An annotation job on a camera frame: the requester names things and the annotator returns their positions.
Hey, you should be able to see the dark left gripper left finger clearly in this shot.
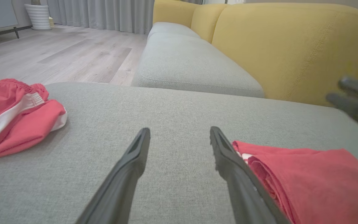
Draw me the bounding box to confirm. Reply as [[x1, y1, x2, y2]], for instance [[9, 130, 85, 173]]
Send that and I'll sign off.
[[75, 128, 151, 224]]

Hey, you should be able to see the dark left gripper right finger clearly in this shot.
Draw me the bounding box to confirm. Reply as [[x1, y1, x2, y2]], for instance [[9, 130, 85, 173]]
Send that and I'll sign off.
[[209, 126, 291, 224]]

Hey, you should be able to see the red basketball jersey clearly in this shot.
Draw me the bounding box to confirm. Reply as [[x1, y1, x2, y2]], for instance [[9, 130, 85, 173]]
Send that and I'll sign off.
[[232, 141, 358, 224]]

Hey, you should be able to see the red shorts white stripe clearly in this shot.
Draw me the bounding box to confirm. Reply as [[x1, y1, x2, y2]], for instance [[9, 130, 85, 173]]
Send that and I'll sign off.
[[0, 79, 68, 161]]

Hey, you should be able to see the large grey sofa seat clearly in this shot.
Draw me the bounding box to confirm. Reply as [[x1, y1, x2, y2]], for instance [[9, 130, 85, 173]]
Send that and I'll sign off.
[[0, 82, 358, 224]]

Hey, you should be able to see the grey sofa seat cushion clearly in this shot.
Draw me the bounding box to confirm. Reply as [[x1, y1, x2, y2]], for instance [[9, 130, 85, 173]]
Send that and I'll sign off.
[[131, 32, 265, 99], [147, 22, 202, 40]]

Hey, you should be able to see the grey curtain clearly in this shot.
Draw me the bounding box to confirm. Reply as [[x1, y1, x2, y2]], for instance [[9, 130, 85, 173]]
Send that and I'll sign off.
[[46, 0, 155, 35]]

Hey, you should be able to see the yellow sofa backrest cushion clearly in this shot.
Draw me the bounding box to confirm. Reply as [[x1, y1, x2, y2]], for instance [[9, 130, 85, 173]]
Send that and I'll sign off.
[[190, 4, 230, 44], [153, 0, 203, 29]]

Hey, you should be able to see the white ribbed plant pot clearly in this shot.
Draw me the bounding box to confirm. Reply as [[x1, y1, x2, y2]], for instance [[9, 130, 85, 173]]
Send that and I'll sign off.
[[24, 0, 52, 31]]

